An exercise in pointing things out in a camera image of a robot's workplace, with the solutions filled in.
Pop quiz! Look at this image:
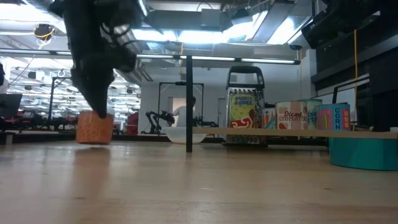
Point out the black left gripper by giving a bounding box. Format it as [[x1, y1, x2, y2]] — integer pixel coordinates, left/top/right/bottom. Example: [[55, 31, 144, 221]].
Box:
[[63, 0, 141, 119]]

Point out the orange cream sauce can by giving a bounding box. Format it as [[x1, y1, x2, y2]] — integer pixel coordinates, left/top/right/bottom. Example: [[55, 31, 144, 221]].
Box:
[[75, 111, 114, 145]]

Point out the yellow spaghetti sauce can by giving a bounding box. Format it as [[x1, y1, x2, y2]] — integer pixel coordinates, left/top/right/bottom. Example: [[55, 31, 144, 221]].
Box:
[[228, 93, 257, 129]]

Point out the pink diced tomatoes can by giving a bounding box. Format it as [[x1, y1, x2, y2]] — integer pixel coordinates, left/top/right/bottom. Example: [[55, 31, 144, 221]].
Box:
[[275, 101, 308, 131]]

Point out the white teal mixed vegetables can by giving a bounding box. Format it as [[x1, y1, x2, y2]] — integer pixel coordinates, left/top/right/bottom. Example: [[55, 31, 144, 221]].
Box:
[[298, 98, 323, 131]]

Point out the blue pink corn can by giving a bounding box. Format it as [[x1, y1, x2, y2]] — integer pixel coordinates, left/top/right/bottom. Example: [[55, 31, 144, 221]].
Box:
[[316, 103, 351, 131]]

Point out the red cabinet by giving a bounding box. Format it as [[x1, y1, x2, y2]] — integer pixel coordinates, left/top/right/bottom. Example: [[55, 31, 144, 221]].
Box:
[[125, 111, 140, 136]]

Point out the person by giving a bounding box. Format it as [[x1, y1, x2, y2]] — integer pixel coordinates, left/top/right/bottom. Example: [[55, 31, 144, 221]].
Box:
[[172, 96, 197, 128]]

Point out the clear plastic bowl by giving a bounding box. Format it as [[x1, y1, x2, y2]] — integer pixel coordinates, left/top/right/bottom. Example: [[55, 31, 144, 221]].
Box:
[[161, 126, 208, 145]]

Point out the black monitor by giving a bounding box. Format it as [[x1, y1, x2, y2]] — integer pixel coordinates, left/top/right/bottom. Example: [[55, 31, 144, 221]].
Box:
[[0, 93, 23, 119]]

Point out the short teal tuna can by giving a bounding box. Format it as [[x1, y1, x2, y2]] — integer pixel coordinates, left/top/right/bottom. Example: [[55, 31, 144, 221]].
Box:
[[328, 138, 398, 171]]

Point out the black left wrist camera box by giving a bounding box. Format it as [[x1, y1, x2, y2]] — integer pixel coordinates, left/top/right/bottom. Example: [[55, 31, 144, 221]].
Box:
[[101, 21, 139, 73]]

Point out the black ceiling cable reel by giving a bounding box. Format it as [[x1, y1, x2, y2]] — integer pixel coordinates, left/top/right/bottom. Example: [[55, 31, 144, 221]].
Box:
[[33, 23, 56, 42]]

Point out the yellow hanging cable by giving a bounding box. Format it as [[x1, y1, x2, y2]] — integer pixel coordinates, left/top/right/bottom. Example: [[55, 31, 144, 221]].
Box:
[[353, 29, 359, 131], [178, 42, 185, 77]]

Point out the metal box grater black handle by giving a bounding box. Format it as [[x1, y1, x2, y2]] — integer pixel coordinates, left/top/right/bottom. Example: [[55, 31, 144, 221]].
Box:
[[224, 65, 269, 147]]

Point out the wooden shelf black metal frame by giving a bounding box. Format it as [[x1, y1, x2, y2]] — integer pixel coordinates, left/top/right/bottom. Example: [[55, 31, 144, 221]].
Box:
[[136, 54, 398, 153]]

